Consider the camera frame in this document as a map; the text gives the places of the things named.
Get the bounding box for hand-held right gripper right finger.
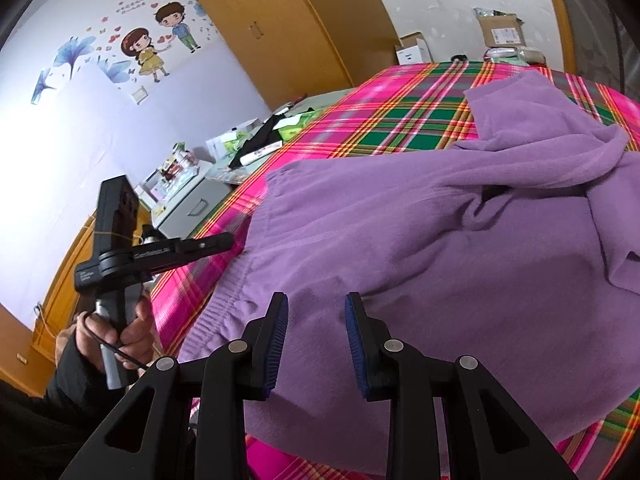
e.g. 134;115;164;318
344;291;581;480

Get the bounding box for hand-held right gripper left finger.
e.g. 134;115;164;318
60;291;290;480

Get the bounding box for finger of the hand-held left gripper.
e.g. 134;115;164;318
145;232;235;277

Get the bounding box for purple fleece pants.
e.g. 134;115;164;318
177;71;640;473

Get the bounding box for person's left forearm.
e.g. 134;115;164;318
0;335;136;480

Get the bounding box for person's left hand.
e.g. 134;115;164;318
55;297;156;376

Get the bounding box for white nightstand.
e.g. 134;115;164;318
135;160;236;241

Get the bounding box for wooden panel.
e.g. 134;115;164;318
32;210;101;361

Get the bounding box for cluster of small bottles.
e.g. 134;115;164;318
160;142;201;186

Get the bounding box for green tissue box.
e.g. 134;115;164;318
207;119;261;161
275;112;321;143

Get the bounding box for black cloth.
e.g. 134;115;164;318
227;112;286;171

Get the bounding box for pink green plaid bed sheet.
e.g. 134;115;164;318
150;60;640;480

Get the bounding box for wooden wardrobe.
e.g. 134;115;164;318
172;0;401;111

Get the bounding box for white cardboard box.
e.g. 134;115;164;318
395;32;433;66

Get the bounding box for red storage bag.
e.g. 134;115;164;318
482;46;546;67

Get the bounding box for brown cardboard box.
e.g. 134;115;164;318
475;12;526;51

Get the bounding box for black cable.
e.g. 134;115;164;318
80;311;151;371

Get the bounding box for cartoon couple wall sticker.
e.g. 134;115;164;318
30;0;221;106

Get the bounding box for wooden door frame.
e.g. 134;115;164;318
537;0;576;73

